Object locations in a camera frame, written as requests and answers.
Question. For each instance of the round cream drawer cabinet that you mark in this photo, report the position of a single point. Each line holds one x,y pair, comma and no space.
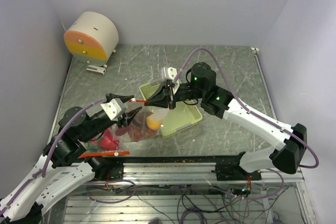
92,38

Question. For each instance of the clear orange zip bag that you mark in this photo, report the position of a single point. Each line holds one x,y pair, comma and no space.
92,151

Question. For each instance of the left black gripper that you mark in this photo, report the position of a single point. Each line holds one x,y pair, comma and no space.
127,118

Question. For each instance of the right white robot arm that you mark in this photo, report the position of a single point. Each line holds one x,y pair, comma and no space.
287,143

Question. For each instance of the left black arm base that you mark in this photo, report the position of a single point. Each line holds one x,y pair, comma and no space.
105,167

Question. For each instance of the pink dragon fruit toy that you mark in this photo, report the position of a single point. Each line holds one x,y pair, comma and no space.
105,142

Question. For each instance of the pale green plastic basket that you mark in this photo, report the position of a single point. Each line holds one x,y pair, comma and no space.
180,118

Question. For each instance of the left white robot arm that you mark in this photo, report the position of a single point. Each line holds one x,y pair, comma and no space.
53,176

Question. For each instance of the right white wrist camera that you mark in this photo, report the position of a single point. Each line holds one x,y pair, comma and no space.
169,73

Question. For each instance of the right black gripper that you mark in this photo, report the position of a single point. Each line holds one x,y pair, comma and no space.
164,97

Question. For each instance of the white corner clip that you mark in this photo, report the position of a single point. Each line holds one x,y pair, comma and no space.
255,50

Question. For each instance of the purple grape bunch toy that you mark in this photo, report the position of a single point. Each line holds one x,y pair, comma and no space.
140,132

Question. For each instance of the aluminium frame rail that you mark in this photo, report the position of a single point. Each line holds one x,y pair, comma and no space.
184,190

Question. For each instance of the dark red apple toy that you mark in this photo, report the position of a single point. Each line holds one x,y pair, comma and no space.
140,118

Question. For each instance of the orange fruit toy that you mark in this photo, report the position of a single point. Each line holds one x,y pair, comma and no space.
153,124

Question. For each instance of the small white grey block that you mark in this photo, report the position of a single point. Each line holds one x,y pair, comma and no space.
96,70

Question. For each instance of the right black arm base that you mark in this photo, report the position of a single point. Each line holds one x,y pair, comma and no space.
227,168

